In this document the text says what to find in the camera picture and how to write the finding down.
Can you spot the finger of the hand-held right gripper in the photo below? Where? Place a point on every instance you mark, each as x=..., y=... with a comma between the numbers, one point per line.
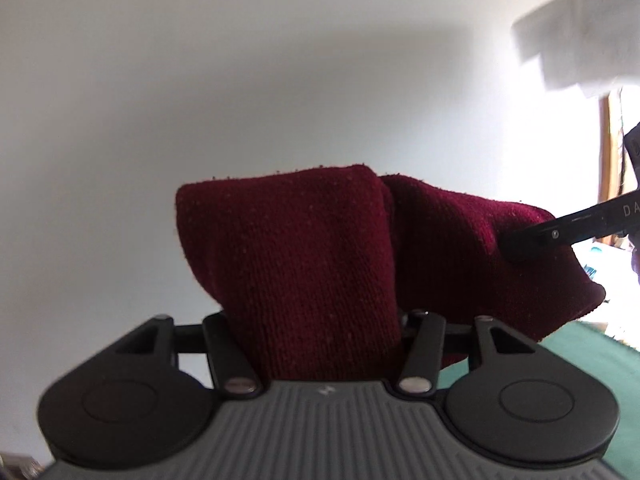
x=560, y=232

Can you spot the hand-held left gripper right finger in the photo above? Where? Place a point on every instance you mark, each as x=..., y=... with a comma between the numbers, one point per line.
x=425, y=332

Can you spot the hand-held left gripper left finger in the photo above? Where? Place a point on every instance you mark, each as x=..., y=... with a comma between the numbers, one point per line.
x=220, y=332

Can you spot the red knitted sweater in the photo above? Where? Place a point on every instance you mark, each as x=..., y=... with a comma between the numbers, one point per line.
x=320, y=270

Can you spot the white curtain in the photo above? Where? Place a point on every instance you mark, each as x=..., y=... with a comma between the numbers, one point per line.
x=585, y=25

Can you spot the wooden window frame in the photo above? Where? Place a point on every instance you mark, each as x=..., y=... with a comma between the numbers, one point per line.
x=612, y=150

